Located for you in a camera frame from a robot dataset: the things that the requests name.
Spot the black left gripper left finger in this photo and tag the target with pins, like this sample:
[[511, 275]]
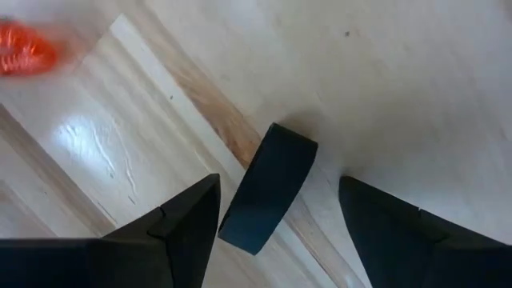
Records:
[[120, 264]]

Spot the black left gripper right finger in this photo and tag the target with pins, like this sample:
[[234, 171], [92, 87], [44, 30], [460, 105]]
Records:
[[420, 252]]

